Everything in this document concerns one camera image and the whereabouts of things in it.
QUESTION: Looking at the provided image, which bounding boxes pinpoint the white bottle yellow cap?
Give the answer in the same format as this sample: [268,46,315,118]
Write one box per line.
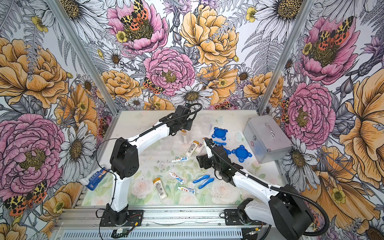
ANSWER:
[186,141,199,157]
[181,130,189,144]
[195,138,206,154]

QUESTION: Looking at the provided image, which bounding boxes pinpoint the toothpaste tube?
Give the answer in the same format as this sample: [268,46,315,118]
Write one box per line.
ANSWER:
[178,186,196,194]
[169,172,185,185]
[172,157,190,163]

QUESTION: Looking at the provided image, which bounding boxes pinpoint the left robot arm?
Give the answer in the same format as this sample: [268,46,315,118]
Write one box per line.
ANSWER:
[106,104,203,214]

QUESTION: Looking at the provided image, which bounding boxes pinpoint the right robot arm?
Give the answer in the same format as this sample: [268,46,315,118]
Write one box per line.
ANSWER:
[197,138,314,240]

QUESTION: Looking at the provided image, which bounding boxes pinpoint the blue lid lower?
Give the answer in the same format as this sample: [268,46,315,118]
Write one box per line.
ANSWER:
[231,145,253,163]

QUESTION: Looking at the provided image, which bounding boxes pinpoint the blue lid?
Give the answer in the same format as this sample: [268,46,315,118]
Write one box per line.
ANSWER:
[231,145,253,163]
[212,127,228,141]

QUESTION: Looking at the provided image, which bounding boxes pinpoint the blue lid upper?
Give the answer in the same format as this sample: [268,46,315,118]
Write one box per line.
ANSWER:
[212,127,228,141]

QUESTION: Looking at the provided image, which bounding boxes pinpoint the silver metal case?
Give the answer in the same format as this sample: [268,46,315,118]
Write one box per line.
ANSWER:
[243,115,293,164]

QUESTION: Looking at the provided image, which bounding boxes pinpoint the white bottle near front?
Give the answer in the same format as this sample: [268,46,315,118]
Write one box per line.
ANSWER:
[153,178,167,200]

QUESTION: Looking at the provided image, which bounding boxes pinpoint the blue white packet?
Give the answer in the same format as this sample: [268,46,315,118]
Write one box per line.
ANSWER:
[79,167,108,191]

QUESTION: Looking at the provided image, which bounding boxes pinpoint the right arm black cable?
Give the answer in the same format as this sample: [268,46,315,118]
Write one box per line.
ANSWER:
[205,138,330,237]

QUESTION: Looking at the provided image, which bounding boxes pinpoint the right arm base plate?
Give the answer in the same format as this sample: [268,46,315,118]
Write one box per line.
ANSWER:
[224,209,261,226]

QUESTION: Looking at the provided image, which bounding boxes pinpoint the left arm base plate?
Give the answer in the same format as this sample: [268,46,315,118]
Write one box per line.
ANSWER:
[100,209,144,227]

